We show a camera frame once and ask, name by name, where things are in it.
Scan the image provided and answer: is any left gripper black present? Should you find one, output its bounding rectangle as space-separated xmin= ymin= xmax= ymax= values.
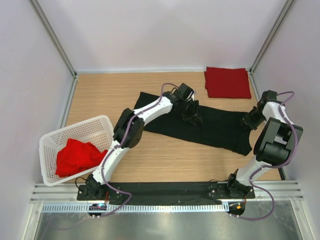
xmin=178 ymin=99 xmax=203 ymax=126

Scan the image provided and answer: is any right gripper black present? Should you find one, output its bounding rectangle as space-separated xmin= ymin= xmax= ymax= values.
xmin=239 ymin=106 xmax=266 ymax=131

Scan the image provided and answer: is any black t shirt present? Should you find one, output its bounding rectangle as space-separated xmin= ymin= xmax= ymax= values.
xmin=144 ymin=105 xmax=252 ymax=156

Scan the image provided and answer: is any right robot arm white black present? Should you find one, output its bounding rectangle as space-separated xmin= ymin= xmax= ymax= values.
xmin=225 ymin=90 xmax=303 ymax=198

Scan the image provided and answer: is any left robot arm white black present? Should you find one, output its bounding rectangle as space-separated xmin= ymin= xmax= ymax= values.
xmin=85 ymin=83 xmax=203 ymax=200

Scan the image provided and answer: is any folded dark red t shirt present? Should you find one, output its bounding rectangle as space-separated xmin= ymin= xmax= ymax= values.
xmin=204 ymin=67 xmax=252 ymax=99

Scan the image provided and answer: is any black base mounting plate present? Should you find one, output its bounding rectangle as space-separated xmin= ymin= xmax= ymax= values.
xmin=77 ymin=181 xmax=255 ymax=206

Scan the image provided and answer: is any white plastic laundry basket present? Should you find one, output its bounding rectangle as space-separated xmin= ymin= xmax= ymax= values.
xmin=39 ymin=115 xmax=114 ymax=187

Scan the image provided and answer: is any bright red t shirt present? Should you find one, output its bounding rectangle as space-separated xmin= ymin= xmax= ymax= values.
xmin=55 ymin=138 xmax=108 ymax=178

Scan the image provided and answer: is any aluminium frame rail front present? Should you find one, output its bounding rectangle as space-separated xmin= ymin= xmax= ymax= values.
xmin=30 ymin=180 xmax=304 ymax=203

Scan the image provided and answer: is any white slotted cable duct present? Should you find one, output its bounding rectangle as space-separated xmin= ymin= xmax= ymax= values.
xmin=41 ymin=202 xmax=229 ymax=214

